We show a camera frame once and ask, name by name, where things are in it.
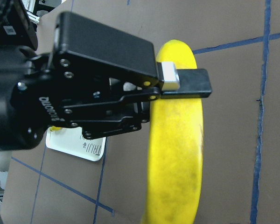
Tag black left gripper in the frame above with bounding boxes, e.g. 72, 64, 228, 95
0, 45, 119, 151

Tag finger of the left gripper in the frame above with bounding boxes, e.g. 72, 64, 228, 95
53, 12, 212, 98
63, 102, 150, 140

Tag yellow banana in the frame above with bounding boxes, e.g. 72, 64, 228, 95
141, 40, 211, 224
49, 126, 62, 132

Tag white bear tray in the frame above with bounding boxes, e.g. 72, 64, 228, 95
45, 127, 106, 161

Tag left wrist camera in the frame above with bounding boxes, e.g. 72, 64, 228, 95
0, 0, 38, 50

